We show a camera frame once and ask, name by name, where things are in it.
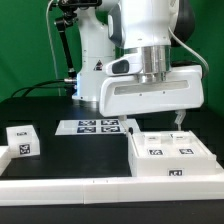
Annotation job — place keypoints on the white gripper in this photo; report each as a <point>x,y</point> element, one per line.
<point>123,94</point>

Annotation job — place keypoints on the white cabinet door panel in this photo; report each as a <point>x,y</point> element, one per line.
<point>183,144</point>
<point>153,144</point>

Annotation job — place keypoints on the white cabinet body box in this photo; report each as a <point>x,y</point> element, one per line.
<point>143,165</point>

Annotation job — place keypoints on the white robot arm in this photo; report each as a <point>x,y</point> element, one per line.
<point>116,28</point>

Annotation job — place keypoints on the white cabinet top block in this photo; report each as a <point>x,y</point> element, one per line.
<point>22,141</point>

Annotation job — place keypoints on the white tag base sheet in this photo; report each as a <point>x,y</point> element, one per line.
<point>94,127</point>

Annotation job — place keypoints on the white U-shaped fence frame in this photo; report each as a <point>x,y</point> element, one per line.
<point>106,190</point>

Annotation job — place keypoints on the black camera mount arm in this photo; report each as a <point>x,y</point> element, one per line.
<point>69,17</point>

